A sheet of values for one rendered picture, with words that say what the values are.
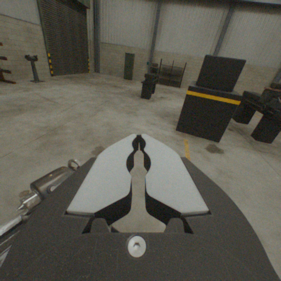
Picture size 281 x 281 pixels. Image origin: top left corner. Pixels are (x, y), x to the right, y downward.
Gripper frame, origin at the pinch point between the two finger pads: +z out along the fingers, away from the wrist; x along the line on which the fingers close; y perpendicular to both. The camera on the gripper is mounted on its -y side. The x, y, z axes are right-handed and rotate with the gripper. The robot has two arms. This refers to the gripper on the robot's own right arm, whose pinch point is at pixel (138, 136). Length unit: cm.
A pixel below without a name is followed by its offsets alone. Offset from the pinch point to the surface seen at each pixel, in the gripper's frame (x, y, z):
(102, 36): -321, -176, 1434
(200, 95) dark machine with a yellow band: 147, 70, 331
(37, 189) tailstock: -41, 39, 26
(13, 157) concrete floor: -206, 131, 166
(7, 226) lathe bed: -64, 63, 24
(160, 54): 169, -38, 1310
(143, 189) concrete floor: 4, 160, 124
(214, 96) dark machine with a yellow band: 177, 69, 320
